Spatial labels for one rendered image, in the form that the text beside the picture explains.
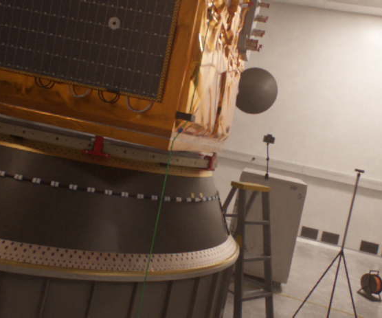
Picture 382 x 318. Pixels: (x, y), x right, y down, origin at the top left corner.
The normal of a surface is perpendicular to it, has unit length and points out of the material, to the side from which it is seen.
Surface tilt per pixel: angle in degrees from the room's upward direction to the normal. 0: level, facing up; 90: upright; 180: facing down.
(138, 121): 92
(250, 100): 90
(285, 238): 90
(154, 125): 94
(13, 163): 62
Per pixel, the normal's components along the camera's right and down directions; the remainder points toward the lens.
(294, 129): -0.14, 0.01
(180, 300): 0.73, 0.18
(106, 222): 0.44, -0.35
